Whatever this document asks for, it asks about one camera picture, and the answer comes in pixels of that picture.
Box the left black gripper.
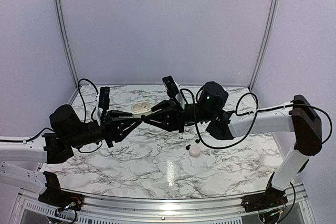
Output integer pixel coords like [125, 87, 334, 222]
[67, 110, 142, 148]

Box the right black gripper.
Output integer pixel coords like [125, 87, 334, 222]
[143, 98, 215, 133]

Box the white earbud charging case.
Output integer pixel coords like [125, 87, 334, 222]
[131, 102, 152, 118]

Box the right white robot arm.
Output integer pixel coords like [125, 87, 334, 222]
[140, 77, 323, 207]

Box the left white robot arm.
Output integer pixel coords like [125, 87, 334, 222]
[1, 104, 142, 206]

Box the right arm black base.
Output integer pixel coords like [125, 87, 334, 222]
[241, 174, 288, 212]

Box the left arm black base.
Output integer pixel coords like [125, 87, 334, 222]
[38, 171, 84, 211]

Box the pink round earbud case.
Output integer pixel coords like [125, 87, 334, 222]
[188, 145, 201, 157]

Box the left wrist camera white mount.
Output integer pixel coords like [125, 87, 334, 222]
[95, 86, 110, 126]

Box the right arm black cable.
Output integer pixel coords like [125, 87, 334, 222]
[181, 89, 333, 149]

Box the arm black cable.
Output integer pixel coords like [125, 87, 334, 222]
[181, 89, 333, 149]
[23, 78, 103, 154]

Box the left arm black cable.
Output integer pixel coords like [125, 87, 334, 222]
[23, 78, 103, 154]

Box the right aluminium corner post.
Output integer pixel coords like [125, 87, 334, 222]
[248, 0, 279, 91]

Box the aluminium corner post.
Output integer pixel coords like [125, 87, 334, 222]
[54, 0, 79, 89]
[248, 0, 279, 91]

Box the aluminium front rail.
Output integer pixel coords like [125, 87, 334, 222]
[15, 182, 308, 224]

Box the left aluminium corner post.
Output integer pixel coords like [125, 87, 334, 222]
[54, 0, 79, 89]

